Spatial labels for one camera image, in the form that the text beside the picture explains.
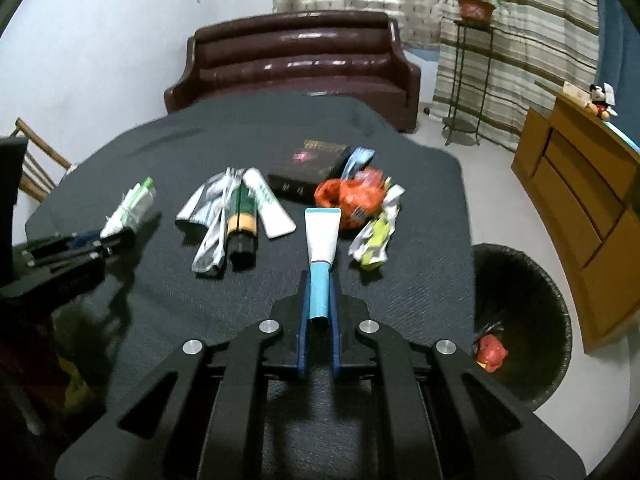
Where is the grey white squeezed tube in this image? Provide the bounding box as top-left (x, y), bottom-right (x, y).
top-left (192, 172), bottom-right (232, 227)

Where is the white and blue tube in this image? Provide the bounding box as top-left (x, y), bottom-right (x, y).
top-left (304, 207), bottom-right (344, 321)

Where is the dark green black-capped tube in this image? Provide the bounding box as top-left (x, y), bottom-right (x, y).
top-left (226, 182), bottom-right (259, 269)

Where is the small white flat tube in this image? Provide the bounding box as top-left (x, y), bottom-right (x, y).
top-left (175, 183), bottom-right (210, 225)

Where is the blue curtain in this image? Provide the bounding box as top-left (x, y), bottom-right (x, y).
top-left (591, 0), bottom-right (640, 147)

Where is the black metal plant stand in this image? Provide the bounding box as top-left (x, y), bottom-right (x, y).
top-left (441, 17), bottom-right (497, 147)

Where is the striped curtain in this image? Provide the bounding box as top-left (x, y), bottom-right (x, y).
top-left (431, 0), bottom-right (601, 155)

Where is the orange plastic bag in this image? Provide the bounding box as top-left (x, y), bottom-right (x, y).
top-left (314, 170), bottom-right (389, 232)

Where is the small orange wrapper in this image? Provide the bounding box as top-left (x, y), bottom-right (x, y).
top-left (475, 334), bottom-right (509, 372)

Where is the small beige box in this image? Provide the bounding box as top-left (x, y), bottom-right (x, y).
top-left (562, 80), bottom-right (594, 109)

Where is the black box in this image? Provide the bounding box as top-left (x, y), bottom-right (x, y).
top-left (267, 138), bottom-right (351, 197)

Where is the white yellow-green wrapper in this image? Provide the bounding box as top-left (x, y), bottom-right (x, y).
top-left (348, 211), bottom-right (396, 267)

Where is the mouse plush toy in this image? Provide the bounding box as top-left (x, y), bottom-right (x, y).
top-left (586, 82), bottom-right (620, 122)

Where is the white green-print tube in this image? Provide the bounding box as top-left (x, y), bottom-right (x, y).
top-left (242, 167), bottom-right (297, 240)

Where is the dark grey tablecloth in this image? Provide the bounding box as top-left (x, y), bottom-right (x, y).
top-left (24, 91), bottom-right (477, 480)

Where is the wooden cabinet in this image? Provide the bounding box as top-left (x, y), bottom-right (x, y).
top-left (511, 80), bottom-right (640, 354)

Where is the wooden chair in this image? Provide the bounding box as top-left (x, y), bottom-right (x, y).
top-left (9, 117), bottom-right (74, 202)

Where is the black trash bin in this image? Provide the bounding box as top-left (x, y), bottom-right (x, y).
top-left (470, 242), bottom-right (574, 413)

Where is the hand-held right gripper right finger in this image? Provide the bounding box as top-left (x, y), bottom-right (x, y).
top-left (326, 270), bottom-right (587, 480)

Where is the terracotta flower pot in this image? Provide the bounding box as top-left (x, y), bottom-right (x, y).
top-left (456, 0), bottom-right (497, 24)

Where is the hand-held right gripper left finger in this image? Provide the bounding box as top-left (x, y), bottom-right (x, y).
top-left (54, 269), bottom-right (313, 480)

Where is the blue white packet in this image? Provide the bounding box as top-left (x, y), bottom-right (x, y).
top-left (341, 147), bottom-right (375, 181)

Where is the brown leather sofa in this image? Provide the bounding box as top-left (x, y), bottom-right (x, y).
top-left (164, 10), bottom-right (422, 134)

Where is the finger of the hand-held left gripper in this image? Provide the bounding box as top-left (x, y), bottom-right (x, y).
top-left (20, 231), bottom-right (104, 256)
top-left (30, 229), bottom-right (137, 267)

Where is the white green-capped squeezed tube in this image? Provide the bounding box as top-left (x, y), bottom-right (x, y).
top-left (99, 176), bottom-right (157, 240)

